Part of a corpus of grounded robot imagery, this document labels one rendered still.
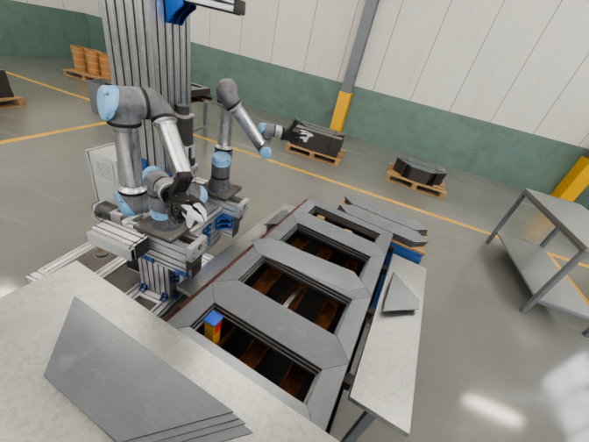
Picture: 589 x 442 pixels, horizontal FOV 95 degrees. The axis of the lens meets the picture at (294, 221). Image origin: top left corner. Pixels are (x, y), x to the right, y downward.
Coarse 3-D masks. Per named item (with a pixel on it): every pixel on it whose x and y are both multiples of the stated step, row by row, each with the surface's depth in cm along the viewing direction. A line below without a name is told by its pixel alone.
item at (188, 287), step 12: (288, 204) 254; (252, 228) 211; (264, 228) 215; (240, 240) 196; (228, 252) 184; (240, 252) 186; (204, 264) 170; (216, 264) 172; (228, 264) 174; (204, 276) 162; (180, 288) 152; (192, 288) 153
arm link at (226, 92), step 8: (216, 88) 149; (224, 88) 147; (232, 88) 149; (224, 96) 147; (232, 96) 148; (224, 104) 150; (232, 104) 149; (240, 104) 153; (232, 112) 153; (240, 112) 153; (240, 120) 155; (248, 120) 157; (248, 128) 158; (256, 128) 161; (248, 136) 162; (256, 136) 162; (256, 144) 164; (264, 144) 166; (264, 152) 166
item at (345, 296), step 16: (320, 208) 222; (352, 224) 215; (320, 240) 193; (336, 240) 188; (352, 256) 186; (368, 256) 182; (288, 272) 158; (320, 288) 152; (336, 288) 150; (240, 320) 123; (256, 336) 120; (288, 352) 116; (304, 368) 114; (320, 368) 111; (304, 400) 103
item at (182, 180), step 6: (180, 174) 81; (186, 174) 82; (174, 180) 83; (180, 180) 81; (186, 180) 82; (192, 180) 84; (174, 186) 83; (180, 186) 84; (186, 186) 86; (168, 192) 87; (174, 192) 86
